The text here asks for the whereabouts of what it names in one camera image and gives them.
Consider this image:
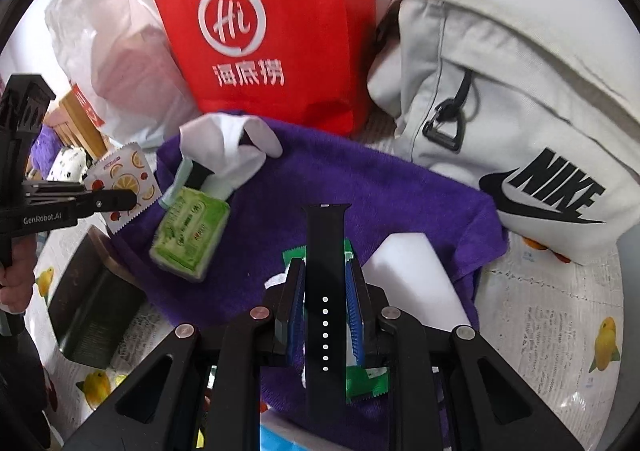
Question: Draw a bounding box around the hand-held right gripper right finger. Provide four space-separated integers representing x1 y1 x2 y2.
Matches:
344 258 586 451

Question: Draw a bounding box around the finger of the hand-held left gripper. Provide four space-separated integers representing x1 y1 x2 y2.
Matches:
75 190 138 218
22 181 105 194

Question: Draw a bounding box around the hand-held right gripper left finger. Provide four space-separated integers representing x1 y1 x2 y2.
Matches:
62 258 307 451

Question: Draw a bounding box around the fruit print sachet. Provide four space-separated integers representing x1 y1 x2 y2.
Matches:
82 142 162 234

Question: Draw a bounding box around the blue tissue pack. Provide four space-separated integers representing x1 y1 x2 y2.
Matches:
260 413 321 451

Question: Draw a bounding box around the person's left forearm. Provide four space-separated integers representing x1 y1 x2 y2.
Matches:
0 308 53 451

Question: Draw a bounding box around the person's left hand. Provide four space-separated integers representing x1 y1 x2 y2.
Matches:
0 235 38 314

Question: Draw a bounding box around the white spotted pillow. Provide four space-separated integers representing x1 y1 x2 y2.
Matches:
47 146 91 182

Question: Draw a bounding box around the purple plush toy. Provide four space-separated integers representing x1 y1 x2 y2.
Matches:
30 126 63 178

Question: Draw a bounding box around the wooden furniture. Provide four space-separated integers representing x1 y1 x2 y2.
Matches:
45 93 108 158

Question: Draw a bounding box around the white sponge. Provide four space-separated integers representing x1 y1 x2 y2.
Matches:
360 233 473 333

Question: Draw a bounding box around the mint green cloth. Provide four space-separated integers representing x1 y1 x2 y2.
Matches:
160 156 194 210

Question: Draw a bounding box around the green tissue pack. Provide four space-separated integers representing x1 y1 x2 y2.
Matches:
150 186 232 283

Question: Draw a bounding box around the white plastic bag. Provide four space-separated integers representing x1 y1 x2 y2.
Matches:
44 0 201 152

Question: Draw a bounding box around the purple towel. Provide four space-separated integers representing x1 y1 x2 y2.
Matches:
107 111 509 437

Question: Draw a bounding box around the white sock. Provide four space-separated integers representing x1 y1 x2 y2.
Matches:
179 113 284 196

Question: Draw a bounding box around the red paper bag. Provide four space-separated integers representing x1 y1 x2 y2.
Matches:
145 0 377 136

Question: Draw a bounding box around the grey waist bag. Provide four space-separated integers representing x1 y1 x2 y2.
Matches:
367 0 640 267

